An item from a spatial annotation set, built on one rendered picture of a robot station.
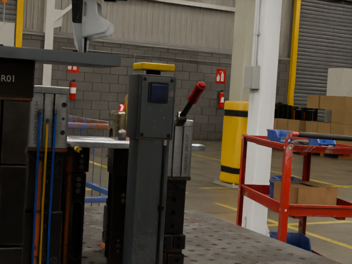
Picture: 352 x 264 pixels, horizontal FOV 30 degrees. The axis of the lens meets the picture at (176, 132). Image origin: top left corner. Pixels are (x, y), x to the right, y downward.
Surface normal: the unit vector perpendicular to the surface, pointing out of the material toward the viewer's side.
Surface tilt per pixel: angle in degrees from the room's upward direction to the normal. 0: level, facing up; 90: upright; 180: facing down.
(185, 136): 90
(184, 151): 90
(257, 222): 90
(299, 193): 90
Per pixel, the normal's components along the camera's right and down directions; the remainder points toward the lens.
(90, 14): -0.08, 0.03
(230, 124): -0.87, -0.03
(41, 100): 0.33, 0.07
